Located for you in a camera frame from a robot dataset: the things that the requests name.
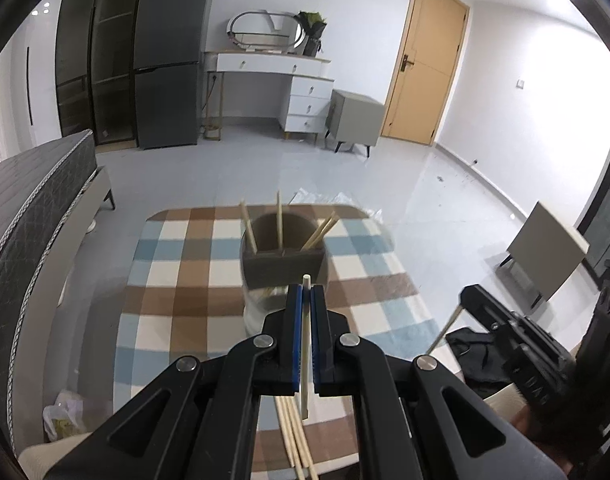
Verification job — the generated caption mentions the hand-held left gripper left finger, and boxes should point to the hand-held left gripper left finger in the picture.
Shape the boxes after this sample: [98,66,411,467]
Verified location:
[45,284,306,480]

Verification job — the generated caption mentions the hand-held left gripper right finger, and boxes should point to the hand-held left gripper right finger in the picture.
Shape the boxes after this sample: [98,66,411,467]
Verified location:
[309,284,570,480]

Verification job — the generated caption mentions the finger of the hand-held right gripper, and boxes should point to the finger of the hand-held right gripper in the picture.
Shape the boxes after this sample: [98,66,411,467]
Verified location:
[457,284,524,335]

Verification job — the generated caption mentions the grey and white utensil holder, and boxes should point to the grey and white utensil holder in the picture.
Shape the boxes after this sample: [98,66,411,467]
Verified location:
[240,212,330,336]

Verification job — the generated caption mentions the grey nightstand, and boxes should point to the grey nightstand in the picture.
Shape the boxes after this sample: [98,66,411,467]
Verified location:
[325,89,386,158]
[497,201,590,308]

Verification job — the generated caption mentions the plaid tablecloth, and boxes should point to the plaid tablecloth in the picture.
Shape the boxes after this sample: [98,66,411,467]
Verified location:
[112,203,466,480]

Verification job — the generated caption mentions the clear plastic sheet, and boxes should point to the clear plastic sheet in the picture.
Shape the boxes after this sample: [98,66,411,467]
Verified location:
[290,187,386,221]

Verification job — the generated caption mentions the dark glass door panel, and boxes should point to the dark glass door panel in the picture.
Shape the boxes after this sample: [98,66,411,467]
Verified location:
[575,125,610,291]

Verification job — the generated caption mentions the translucent plastic bag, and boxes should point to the translucent plastic bag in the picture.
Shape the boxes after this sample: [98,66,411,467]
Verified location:
[42,389,93,442]

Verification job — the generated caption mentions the grey quilted bed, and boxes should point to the grey quilted bed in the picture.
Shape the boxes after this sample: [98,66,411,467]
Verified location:
[5,166,116,451]

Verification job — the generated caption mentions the white dressing table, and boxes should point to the white dressing table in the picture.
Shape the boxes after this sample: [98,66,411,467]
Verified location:
[203,50,336,143]

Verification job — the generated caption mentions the yellow wooden door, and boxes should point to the yellow wooden door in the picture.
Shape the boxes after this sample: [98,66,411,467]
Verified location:
[380,0,470,147]

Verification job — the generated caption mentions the beige seat cushion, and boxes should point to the beige seat cushion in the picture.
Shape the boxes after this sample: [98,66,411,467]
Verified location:
[17,430,106,480]

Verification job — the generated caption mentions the oval vanity mirror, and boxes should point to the oval vanity mirror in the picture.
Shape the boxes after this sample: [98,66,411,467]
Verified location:
[227,10,306,53]

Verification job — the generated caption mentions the dark grey refrigerator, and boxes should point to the dark grey refrigerator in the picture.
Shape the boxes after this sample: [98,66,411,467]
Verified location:
[133,0,216,151]

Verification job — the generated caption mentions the dark glass wardrobe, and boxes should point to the dark glass wardrobe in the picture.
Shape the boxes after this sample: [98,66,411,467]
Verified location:
[55,0,148,148]

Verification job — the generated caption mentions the glossy white wardrobe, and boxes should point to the glossy white wardrobe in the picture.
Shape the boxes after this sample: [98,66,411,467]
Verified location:
[0,0,66,166]

